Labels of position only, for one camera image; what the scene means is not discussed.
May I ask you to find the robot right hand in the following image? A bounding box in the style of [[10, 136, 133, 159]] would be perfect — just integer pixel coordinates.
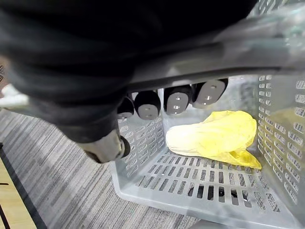
[[0, 0, 257, 164]]

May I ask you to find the yellow napa cabbage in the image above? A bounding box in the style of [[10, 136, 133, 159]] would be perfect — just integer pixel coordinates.
[[165, 110, 263, 170]]

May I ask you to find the grey plastic shopping basket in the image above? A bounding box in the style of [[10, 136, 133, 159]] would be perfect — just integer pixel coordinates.
[[111, 0, 305, 229]]

